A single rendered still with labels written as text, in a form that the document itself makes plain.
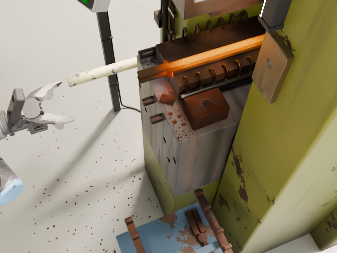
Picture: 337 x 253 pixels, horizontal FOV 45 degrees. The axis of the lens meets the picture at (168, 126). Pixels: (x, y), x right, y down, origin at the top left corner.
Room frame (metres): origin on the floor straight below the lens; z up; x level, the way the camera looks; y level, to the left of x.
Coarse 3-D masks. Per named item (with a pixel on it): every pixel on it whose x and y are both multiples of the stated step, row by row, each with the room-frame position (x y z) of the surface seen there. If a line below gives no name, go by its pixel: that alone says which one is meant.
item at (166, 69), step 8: (248, 40) 0.94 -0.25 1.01; (256, 40) 0.94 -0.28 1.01; (216, 48) 0.90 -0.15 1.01; (224, 48) 0.90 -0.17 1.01; (232, 48) 0.91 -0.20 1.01; (240, 48) 0.91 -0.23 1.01; (192, 56) 0.87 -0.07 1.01; (200, 56) 0.87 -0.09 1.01; (208, 56) 0.87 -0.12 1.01; (216, 56) 0.87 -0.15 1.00; (160, 64) 0.82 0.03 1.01; (168, 64) 0.82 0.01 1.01; (176, 64) 0.83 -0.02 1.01; (184, 64) 0.83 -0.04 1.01; (192, 64) 0.84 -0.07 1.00; (144, 72) 0.79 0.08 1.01; (152, 72) 0.79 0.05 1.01; (160, 72) 0.80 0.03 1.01; (168, 72) 0.80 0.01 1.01; (144, 80) 0.78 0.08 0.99
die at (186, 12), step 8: (176, 0) 0.80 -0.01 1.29; (184, 0) 0.76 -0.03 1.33; (192, 0) 0.76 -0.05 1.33; (208, 0) 0.78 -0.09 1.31; (216, 0) 0.79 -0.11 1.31; (224, 0) 0.80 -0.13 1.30; (232, 0) 0.81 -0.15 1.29; (240, 0) 0.82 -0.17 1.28; (248, 0) 0.83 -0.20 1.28; (184, 8) 0.75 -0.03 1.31; (192, 8) 0.76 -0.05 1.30; (200, 8) 0.77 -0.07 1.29; (208, 8) 0.78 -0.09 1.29; (216, 8) 0.79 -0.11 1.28; (224, 8) 0.80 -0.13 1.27; (184, 16) 0.75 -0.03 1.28; (192, 16) 0.76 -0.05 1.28
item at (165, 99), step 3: (162, 93) 0.77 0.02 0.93; (162, 96) 0.76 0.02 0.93; (165, 96) 0.76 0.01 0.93; (168, 96) 0.76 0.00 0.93; (171, 96) 0.76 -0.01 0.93; (162, 99) 0.75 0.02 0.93; (165, 99) 0.75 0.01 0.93; (168, 99) 0.75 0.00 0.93; (171, 99) 0.75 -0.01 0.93; (174, 99) 0.75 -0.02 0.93; (162, 102) 0.74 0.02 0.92; (165, 102) 0.74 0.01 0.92; (168, 102) 0.74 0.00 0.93; (171, 102) 0.74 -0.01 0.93; (171, 105) 0.73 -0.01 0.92
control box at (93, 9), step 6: (78, 0) 1.15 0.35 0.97; (90, 0) 1.13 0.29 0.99; (96, 0) 1.12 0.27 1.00; (102, 0) 1.14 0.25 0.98; (108, 0) 1.16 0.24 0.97; (84, 6) 1.13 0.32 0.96; (90, 6) 1.11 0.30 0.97; (96, 6) 1.11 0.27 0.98; (102, 6) 1.13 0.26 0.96; (108, 6) 1.15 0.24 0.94
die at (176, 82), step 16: (256, 16) 1.09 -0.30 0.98; (208, 32) 1.00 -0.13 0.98; (224, 32) 1.00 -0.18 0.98; (240, 32) 1.00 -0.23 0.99; (256, 32) 1.00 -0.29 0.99; (160, 48) 0.92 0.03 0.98; (176, 48) 0.91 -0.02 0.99; (192, 48) 0.92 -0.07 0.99; (208, 48) 0.92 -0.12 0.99; (256, 48) 0.92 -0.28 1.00; (208, 64) 0.85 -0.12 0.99; (176, 80) 0.78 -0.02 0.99; (192, 80) 0.78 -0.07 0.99; (208, 80) 0.79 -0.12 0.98; (176, 96) 0.77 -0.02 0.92
